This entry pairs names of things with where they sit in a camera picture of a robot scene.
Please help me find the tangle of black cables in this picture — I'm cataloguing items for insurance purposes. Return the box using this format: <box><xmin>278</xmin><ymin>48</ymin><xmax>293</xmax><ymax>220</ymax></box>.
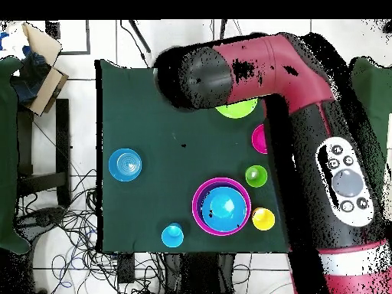
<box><xmin>16</xmin><ymin>168</ymin><xmax>166</xmax><ymax>294</ymax></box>

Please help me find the purple bowl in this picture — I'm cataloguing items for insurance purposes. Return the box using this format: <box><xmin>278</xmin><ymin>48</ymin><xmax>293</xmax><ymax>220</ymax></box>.
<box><xmin>195</xmin><ymin>181</ymin><xmax>248</xmax><ymax>231</ymax></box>

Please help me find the large blue bowl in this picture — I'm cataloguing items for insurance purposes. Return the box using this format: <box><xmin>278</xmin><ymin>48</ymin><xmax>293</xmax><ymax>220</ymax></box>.
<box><xmin>201</xmin><ymin>185</ymin><xmax>248</xmax><ymax>233</ymax></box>

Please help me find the black chair frame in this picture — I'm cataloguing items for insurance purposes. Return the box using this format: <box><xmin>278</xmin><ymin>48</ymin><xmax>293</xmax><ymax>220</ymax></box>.
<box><xmin>16</xmin><ymin>97</ymin><xmax>72</xmax><ymax>209</ymax></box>

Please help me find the black floor box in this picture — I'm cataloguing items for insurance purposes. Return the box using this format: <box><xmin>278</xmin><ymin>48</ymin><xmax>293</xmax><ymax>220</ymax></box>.
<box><xmin>116</xmin><ymin>253</ymin><xmax>136</xmax><ymax>284</ymax></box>

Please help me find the grey pedestal foot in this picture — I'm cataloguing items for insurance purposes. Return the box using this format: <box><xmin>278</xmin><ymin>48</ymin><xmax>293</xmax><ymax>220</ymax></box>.
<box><xmin>15</xmin><ymin>206</ymin><xmax>67</xmax><ymax>238</ymax></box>

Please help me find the blue cup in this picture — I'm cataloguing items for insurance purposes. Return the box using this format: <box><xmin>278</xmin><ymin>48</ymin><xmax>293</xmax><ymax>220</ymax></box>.
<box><xmin>161</xmin><ymin>222</ymin><xmax>185</xmax><ymax>248</ymax></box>

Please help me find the dark green tablecloth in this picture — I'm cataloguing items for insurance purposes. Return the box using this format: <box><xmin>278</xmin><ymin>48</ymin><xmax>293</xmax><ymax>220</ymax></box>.
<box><xmin>94</xmin><ymin>58</ymin><xmax>290</xmax><ymax>255</ymax></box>

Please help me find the green cloth side table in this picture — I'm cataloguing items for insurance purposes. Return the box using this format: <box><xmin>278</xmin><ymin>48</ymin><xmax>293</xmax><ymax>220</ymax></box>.
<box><xmin>350</xmin><ymin>56</ymin><xmax>392</xmax><ymax>160</ymax></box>
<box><xmin>0</xmin><ymin>56</ymin><xmax>31</xmax><ymax>255</ymax></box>

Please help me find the small pink bowl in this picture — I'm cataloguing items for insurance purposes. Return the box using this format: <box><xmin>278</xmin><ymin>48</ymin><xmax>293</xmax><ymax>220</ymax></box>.
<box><xmin>251</xmin><ymin>122</ymin><xmax>269</xmax><ymax>155</ymax></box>

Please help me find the black square frame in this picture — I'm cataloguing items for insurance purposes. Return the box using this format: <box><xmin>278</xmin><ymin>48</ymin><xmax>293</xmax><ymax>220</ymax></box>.
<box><xmin>44</xmin><ymin>19</ymin><xmax>92</xmax><ymax>56</ymax></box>

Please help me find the cardboard box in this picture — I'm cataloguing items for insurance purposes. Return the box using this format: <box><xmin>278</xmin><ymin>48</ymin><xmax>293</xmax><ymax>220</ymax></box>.
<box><xmin>10</xmin><ymin>21</ymin><xmax>70</xmax><ymax>117</ymax></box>

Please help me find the large pink bowl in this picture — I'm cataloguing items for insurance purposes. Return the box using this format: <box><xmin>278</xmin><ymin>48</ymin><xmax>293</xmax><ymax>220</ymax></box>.
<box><xmin>191</xmin><ymin>176</ymin><xmax>252</xmax><ymax>237</ymax></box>

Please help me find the dark blue bag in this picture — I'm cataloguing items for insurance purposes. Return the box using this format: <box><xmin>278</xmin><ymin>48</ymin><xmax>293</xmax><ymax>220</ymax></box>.
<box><xmin>11</xmin><ymin>45</ymin><xmax>51</xmax><ymax>106</ymax></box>

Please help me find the small translucent blue bowl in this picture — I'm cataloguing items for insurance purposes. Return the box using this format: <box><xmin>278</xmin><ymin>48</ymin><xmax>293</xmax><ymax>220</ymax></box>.
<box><xmin>107</xmin><ymin>148</ymin><xmax>142</xmax><ymax>183</ymax></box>

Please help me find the green cup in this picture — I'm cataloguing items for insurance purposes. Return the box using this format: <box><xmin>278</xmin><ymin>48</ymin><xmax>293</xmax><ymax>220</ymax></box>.
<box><xmin>244</xmin><ymin>165</ymin><xmax>269</xmax><ymax>188</ymax></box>

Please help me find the yellow cup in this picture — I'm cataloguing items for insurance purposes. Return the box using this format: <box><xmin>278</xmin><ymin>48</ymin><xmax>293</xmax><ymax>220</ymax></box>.
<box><xmin>251</xmin><ymin>207</ymin><xmax>276</xmax><ymax>231</ymax></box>

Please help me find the green bowl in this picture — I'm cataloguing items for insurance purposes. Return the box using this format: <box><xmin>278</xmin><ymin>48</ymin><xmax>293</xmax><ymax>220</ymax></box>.
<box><xmin>214</xmin><ymin>98</ymin><xmax>259</xmax><ymax>119</ymax></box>

